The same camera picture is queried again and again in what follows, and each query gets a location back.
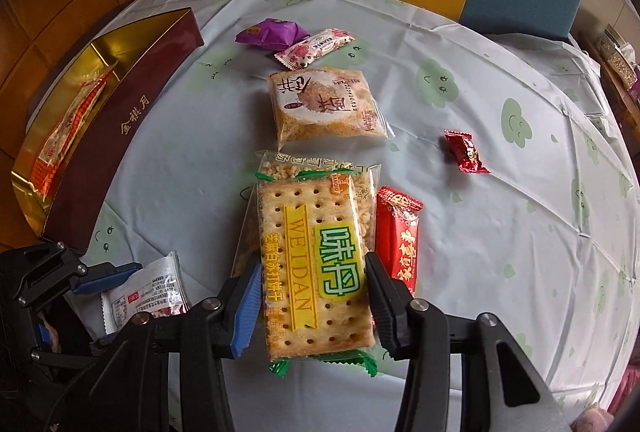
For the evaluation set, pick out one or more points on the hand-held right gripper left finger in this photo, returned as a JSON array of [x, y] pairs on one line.
[[245, 312]]

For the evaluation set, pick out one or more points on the cloud print tablecloth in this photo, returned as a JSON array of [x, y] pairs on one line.
[[500, 237]]

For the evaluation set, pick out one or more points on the purple snack packet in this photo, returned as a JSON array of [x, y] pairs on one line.
[[272, 32]]

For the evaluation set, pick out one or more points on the small red candy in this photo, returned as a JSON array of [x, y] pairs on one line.
[[465, 152]]

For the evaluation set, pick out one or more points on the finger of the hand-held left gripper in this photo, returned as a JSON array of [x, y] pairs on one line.
[[107, 277], [65, 353]]

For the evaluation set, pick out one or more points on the long red snack packet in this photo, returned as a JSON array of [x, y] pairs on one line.
[[400, 237]]

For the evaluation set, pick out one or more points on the pink floral candy packet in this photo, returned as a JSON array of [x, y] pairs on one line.
[[315, 45]]

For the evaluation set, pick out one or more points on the orange snack packet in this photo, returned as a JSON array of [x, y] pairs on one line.
[[65, 132]]

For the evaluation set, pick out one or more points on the puffed rice crisp packet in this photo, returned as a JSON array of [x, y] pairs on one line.
[[310, 165]]

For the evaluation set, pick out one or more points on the wooden side table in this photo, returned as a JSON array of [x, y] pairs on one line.
[[612, 105]]

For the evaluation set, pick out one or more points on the soda cracker packet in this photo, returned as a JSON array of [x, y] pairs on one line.
[[310, 252]]

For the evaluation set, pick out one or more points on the maroon gift box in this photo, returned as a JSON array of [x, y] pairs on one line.
[[125, 112]]

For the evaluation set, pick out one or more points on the white snack packet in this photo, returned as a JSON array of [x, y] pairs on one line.
[[145, 292]]

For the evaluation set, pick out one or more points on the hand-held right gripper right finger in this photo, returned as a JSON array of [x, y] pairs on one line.
[[387, 312]]

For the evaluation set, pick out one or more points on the patterned tissue box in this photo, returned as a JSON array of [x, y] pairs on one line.
[[617, 57]]

